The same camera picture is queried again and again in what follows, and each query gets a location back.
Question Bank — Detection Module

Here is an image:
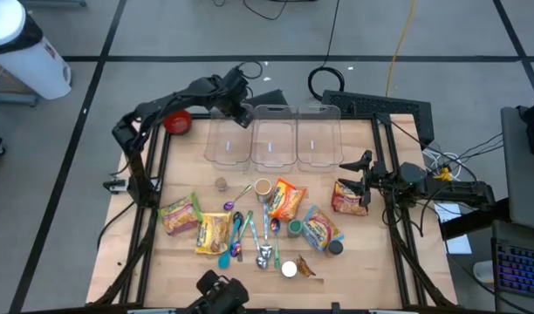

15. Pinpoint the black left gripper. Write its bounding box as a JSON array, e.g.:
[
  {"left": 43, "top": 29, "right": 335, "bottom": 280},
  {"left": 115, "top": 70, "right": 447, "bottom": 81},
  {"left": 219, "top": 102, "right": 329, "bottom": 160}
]
[{"left": 210, "top": 69, "right": 256, "bottom": 129}]

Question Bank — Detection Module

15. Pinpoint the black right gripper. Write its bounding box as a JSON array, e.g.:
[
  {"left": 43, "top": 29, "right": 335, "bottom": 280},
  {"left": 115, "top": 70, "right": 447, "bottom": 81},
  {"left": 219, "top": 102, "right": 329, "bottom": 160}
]
[{"left": 337, "top": 150, "right": 393, "bottom": 207}]

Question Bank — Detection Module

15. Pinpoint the red ramen noodle packet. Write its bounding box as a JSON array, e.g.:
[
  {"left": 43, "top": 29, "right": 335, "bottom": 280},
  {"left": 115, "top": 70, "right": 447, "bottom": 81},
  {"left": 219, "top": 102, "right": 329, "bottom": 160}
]
[{"left": 331, "top": 180, "right": 369, "bottom": 217}]

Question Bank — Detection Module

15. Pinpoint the blue ramen noodle packet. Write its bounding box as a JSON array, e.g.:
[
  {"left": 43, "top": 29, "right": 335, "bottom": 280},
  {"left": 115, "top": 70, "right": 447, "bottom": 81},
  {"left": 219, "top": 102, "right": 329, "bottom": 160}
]
[{"left": 301, "top": 204, "right": 346, "bottom": 253}]

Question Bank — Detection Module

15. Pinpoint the jar with tan lid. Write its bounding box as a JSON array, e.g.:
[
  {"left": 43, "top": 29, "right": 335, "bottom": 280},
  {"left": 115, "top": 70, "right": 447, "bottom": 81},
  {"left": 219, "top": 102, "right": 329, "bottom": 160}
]
[{"left": 253, "top": 177, "right": 273, "bottom": 204}]

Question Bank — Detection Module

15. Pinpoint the orange ramen noodle packet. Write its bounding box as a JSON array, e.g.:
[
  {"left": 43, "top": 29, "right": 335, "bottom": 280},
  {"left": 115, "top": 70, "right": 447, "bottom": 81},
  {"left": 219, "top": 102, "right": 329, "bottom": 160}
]
[{"left": 266, "top": 177, "right": 307, "bottom": 222}]

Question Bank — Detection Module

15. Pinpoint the jar with green lid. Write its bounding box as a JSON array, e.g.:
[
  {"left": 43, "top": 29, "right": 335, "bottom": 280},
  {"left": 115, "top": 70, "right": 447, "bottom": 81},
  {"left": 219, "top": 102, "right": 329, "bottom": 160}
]
[{"left": 286, "top": 218, "right": 304, "bottom": 239}]

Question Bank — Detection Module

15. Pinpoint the small purple iridescent spoon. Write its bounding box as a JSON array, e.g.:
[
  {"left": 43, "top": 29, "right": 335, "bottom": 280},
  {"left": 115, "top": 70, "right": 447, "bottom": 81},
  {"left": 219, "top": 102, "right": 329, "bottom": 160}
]
[{"left": 222, "top": 184, "right": 253, "bottom": 212}]

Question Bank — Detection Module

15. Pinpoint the iridescent rainbow metal spoon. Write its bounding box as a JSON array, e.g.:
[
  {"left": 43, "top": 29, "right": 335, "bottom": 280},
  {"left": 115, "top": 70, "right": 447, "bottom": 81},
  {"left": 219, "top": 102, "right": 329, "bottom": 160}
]
[
  {"left": 269, "top": 216, "right": 282, "bottom": 270},
  {"left": 229, "top": 209, "right": 254, "bottom": 259}
]

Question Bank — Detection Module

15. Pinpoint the black metal spoon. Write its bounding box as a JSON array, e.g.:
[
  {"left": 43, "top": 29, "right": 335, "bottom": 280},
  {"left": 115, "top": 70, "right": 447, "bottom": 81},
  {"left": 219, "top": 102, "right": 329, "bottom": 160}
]
[{"left": 232, "top": 210, "right": 245, "bottom": 263}]

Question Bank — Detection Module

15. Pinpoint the brown orange spice packet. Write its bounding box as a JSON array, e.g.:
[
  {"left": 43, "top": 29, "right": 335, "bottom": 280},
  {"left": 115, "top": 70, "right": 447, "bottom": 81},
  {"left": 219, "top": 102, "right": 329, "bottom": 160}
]
[{"left": 296, "top": 254, "right": 317, "bottom": 278}]

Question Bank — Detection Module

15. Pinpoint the seasoning jar with white lid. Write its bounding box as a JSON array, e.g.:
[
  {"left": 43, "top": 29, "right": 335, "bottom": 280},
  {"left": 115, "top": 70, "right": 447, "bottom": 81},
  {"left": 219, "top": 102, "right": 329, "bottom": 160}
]
[{"left": 280, "top": 260, "right": 298, "bottom": 279}]

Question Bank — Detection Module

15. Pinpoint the green-edged ramen noodle packet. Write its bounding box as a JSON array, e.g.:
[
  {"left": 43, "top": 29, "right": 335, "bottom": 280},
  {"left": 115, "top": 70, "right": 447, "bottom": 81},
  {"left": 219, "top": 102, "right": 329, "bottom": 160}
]
[{"left": 157, "top": 191, "right": 204, "bottom": 236}]

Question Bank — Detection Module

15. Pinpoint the silver spoon teal patterned handle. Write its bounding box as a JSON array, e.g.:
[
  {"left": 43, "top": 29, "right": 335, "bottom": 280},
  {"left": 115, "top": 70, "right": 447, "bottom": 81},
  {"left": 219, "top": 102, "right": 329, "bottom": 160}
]
[
  {"left": 259, "top": 201, "right": 274, "bottom": 262},
  {"left": 248, "top": 217, "right": 269, "bottom": 270}
]

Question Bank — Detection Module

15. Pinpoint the yellow ramen noodle packet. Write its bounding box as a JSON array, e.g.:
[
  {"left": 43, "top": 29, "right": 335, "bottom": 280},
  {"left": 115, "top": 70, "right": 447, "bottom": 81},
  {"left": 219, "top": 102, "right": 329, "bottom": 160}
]
[{"left": 194, "top": 211, "right": 232, "bottom": 256}]

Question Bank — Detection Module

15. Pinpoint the teal plastic spoon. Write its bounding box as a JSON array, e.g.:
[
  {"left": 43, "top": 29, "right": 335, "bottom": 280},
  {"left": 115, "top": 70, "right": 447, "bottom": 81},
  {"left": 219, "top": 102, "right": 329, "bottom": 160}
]
[{"left": 217, "top": 217, "right": 243, "bottom": 270}]

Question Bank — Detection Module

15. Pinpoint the black angled floor panel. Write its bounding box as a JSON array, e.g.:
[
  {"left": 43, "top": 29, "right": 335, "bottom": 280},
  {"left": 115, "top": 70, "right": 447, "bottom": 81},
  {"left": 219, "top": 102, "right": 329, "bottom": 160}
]
[{"left": 245, "top": 89, "right": 289, "bottom": 115}]

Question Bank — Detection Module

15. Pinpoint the clear plastic bin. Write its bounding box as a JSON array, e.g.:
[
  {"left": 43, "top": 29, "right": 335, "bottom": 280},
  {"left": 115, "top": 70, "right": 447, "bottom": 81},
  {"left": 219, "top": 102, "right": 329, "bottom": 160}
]
[
  {"left": 204, "top": 103, "right": 256, "bottom": 171},
  {"left": 296, "top": 104, "right": 345, "bottom": 173},
  {"left": 250, "top": 104, "right": 299, "bottom": 174}
]

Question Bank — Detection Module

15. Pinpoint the red bowl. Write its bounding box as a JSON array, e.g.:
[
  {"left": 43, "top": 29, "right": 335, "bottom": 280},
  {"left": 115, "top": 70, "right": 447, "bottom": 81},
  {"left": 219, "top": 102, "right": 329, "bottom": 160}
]
[{"left": 162, "top": 108, "right": 193, "bottom": 135}]

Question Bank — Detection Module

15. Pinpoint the black perforated metal panel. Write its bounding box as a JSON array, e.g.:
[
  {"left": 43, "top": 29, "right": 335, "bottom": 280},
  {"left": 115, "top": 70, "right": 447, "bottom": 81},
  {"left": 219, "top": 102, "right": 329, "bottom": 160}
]
[{"left": 321, "top": 90, "right": 436, "bottom": 147}]

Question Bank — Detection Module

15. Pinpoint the white paper sheet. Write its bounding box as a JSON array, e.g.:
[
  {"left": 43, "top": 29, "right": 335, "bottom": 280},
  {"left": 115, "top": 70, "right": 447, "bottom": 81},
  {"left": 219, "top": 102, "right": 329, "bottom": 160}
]
[
  {"left": 433, "top": 202, "right": 462, "bottom": 226},
  {"left": 444, "top": 233, "right": 473, "bottom": 256}
]

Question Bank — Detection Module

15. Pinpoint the black desk support beam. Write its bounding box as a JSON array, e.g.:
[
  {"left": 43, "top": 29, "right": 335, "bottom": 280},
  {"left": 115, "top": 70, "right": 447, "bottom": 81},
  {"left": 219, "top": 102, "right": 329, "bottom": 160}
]
[{"left": 439, "top": 204, "right": 512, "bottom": 242}]

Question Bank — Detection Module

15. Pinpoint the white computer mouse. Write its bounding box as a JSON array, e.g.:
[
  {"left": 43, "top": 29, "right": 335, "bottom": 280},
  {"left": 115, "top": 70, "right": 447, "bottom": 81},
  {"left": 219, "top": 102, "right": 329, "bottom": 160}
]
[{"left": 472, "top": 260, "right": 495, "bottom": 284}]

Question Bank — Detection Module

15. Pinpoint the backlit RGB keyboard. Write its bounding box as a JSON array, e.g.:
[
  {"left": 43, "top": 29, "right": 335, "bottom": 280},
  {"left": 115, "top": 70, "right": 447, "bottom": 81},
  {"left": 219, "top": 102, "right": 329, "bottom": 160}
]
[{"left": 491, "top": 237, "right": 534, "bottom": 302}]

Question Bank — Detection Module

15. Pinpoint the white trash can black bag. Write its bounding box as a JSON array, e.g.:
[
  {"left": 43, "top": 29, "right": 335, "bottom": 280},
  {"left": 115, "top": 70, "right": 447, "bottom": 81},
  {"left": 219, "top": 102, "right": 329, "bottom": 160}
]
[{"left": 0, "top": 0, "right": 72, "bottom": 100}]

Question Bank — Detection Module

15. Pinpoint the grey metal floor stand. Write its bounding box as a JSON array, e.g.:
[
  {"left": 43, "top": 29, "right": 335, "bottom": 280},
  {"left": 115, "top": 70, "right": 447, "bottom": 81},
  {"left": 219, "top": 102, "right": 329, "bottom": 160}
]
[{"left": 0, "top": 89, "right": 39, "bottom": 108}]

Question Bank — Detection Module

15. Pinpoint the black aluminium table frame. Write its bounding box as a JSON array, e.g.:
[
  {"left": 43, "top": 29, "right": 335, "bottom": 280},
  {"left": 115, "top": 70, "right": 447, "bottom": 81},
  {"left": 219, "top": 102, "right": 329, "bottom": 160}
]
[{"left": 92, "top": 112, "right": 458, "bottom": 314}]

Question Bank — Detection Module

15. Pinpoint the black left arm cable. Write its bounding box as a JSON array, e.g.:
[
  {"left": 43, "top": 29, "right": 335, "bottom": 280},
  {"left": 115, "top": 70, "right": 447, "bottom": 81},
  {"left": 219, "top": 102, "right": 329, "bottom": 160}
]
[{"left": 238, "top": 60, "right": 264, "bottom": 80}]

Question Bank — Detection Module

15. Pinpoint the black coiled cable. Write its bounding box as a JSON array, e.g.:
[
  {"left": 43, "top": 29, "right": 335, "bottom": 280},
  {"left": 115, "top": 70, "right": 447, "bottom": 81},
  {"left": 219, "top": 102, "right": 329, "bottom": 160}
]
[{"left": 307, "top": 0, "right": 346, "bottom": 102}]

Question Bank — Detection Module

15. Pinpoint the white cable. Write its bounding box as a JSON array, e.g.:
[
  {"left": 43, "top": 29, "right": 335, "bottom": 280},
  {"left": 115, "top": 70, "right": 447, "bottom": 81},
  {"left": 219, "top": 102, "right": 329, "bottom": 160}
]
[{"left": 421, "top": 146, "right": 465, "bottom": 182}]

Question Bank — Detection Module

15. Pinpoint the thin black floor cable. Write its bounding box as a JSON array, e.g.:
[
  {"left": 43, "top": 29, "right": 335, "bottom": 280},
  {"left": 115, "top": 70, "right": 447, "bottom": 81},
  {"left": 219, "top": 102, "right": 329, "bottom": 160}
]
[{"left": 242, "top": 0, "right": 290, "bottom": 22}]

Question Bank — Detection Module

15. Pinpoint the yellow cable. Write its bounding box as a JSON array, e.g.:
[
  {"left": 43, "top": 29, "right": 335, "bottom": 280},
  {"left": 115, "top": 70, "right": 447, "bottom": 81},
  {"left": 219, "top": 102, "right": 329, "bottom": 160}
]
[{"left": 384, "top": 0, "right": 419, "bottom": 98}]

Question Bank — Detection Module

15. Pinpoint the black floor power cable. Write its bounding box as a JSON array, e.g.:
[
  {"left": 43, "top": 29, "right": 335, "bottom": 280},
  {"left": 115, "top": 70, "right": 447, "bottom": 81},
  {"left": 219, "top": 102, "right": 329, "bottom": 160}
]
[{"left": 96, "top": 200, "right": 138, "bottom": 252}]

